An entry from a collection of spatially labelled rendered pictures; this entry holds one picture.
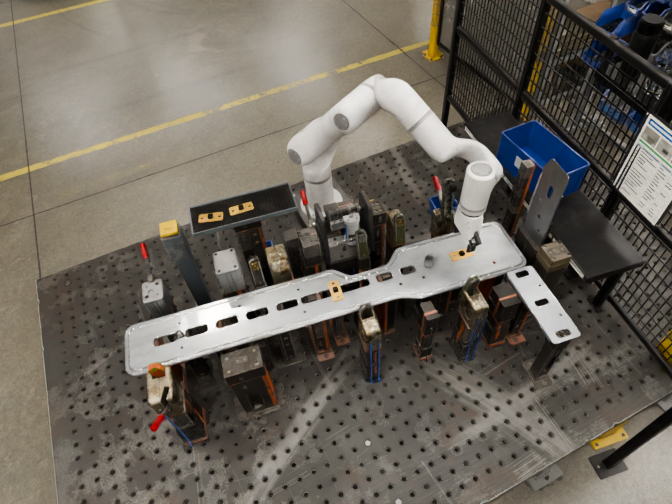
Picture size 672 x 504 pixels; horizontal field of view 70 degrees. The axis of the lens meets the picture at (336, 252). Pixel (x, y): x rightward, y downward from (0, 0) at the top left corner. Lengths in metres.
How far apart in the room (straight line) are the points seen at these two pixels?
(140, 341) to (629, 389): 1.68
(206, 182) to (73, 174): 1.07
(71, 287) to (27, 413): 0.90
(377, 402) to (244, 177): 2.27
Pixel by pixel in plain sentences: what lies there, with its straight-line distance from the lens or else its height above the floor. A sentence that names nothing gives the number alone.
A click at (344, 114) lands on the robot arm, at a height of 1.47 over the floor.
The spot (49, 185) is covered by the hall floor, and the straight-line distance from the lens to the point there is 4.22.
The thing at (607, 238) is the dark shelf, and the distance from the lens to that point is 1.92.
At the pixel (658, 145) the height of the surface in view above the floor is 1.38.
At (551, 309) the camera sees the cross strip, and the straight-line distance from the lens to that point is 1.70.
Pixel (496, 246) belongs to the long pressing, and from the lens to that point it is 1.81.
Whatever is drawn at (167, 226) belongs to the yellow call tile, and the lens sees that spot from 1.76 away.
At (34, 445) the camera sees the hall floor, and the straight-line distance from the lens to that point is 2.97.
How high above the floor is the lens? 2.36
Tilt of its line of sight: 51 degrees down
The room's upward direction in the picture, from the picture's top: 6 degrees counter-clockwise
